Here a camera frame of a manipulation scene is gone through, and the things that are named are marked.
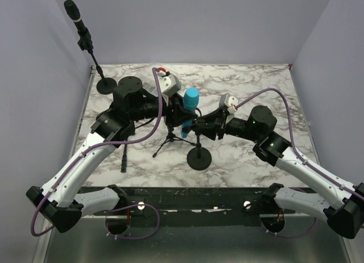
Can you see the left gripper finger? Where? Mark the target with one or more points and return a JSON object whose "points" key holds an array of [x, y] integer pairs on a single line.
{"points": [[183, 116], [177, 103]]}

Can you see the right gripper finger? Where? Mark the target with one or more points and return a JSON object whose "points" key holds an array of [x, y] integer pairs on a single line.
{"points": [[208, 118], [206, 130]]}

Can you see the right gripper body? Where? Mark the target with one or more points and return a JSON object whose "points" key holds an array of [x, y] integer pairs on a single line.
{"points": [[220, 126]]}

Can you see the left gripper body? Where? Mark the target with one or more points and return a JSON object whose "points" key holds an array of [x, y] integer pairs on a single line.
{"points": [[170, 111]]}

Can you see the cyan blue microphone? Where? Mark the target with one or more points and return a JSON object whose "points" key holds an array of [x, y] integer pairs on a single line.
{"points": [[190, 102]]}

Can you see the black tripod shock-mount stand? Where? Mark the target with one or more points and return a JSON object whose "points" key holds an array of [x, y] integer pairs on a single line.
{"points": [[170, 138]]}

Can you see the black round-base stand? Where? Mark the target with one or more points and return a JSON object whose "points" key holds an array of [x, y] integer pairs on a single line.
{"points": [[198, 158], [105, 85]]}

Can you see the black microphone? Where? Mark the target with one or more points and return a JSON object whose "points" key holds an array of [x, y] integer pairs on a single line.
{"points": [[73, 12]]}

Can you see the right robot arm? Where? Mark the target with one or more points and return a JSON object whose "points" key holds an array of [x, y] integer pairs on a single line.
{"points": [[335, 201]]}

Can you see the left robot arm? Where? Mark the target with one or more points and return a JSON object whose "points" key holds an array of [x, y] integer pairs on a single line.
{"points": [[59, 200]]}

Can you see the clear plastic screw box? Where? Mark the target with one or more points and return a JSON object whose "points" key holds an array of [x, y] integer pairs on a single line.
{"points": [[150, 88]]}

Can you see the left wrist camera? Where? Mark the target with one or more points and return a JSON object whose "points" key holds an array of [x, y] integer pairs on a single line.
{"points": [[169, 83]]}

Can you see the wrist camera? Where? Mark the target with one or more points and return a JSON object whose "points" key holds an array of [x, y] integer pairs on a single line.
{"points": [[169, 83], [228, 102]]}

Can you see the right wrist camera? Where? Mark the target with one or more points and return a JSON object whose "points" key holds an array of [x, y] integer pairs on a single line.
{"points": [[228, 102]]}

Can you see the black T-handle tool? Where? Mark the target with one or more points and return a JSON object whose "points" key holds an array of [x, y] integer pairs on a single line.
{"points": [[124, 160]]}

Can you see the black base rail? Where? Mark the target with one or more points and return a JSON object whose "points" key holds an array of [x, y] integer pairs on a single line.
{"points": [[192, 206]]}

